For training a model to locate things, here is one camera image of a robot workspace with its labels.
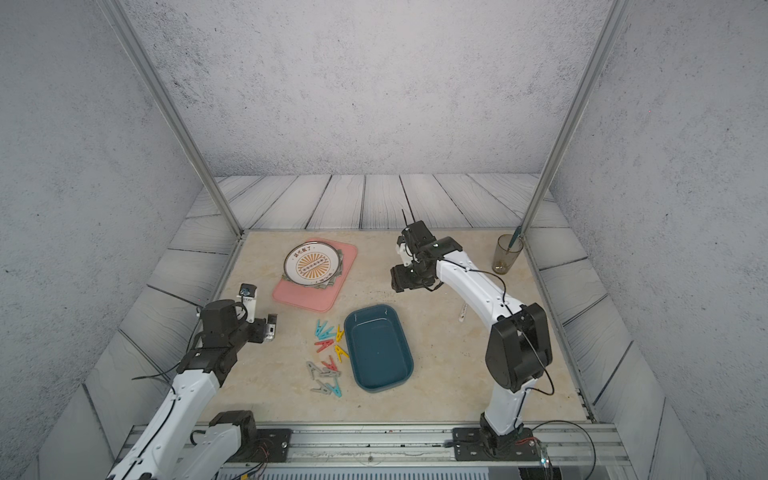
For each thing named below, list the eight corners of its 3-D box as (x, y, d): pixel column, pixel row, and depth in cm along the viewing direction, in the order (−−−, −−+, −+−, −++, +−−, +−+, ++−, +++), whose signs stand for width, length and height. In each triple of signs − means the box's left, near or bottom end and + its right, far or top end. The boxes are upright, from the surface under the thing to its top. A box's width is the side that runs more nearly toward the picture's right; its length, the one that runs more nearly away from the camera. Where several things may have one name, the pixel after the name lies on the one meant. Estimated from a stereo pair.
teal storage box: (359, 401, 82) (357, 395, 78) (343, 320, 98) (341, 311, 94) (419, 383, 85) (420, 376, 81) (394, 307, 101) (394, 298, 97)
